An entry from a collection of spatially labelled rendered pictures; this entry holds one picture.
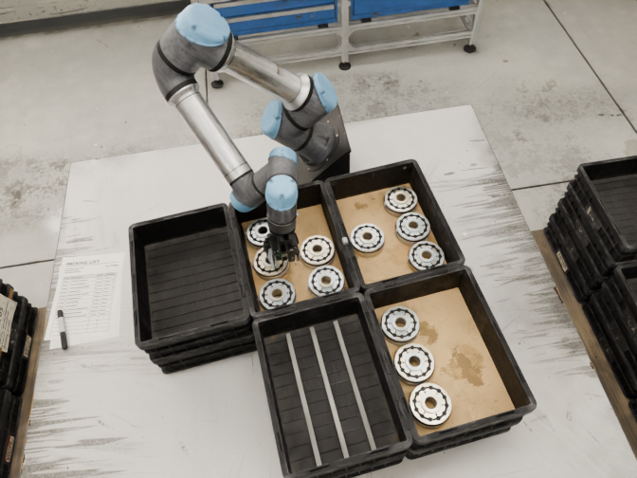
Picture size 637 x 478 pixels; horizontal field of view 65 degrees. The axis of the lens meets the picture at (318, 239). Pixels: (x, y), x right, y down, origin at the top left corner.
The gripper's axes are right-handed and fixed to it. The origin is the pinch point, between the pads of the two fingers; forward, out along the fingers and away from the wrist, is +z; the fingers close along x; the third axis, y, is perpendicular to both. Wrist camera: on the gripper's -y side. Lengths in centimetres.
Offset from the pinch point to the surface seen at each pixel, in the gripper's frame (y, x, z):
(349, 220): -9.1, 23.7, 0.1
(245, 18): -188, 19, 41
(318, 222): -11.2, 14.1, 1.1
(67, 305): -11, -68, 22
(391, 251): 5.5, 32.7, -0.9
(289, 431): 47.7, -8.1, 3.3
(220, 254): -8.1, -17.3, 4.5
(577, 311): 16, 122, 59
